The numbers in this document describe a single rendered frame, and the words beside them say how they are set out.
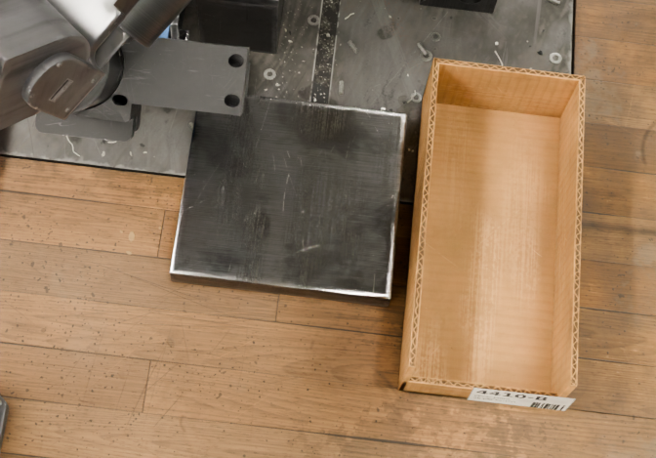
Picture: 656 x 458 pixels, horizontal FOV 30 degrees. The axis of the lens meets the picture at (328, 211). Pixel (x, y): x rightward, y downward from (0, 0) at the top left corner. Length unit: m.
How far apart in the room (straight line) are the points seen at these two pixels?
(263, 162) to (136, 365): 0.19
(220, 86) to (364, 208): 0.23
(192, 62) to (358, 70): 0.29
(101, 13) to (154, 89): 0.09
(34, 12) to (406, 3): 0.48
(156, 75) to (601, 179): 0.41
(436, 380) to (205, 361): 0.17
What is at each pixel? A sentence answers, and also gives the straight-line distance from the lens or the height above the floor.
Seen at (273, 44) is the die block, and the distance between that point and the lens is 1.02.
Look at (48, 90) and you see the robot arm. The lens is 0.67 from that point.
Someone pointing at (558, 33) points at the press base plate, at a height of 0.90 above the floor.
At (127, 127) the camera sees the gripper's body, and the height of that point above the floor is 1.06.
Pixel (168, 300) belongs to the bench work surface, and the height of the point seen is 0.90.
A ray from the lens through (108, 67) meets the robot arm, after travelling 0.73.
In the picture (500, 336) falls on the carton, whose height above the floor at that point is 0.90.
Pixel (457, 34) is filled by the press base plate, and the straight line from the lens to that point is 1.06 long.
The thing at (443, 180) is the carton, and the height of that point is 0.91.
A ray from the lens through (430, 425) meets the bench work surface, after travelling 0.93.
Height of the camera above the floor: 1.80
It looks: 68 degrees down
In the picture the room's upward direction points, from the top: 8 degrees clockwise
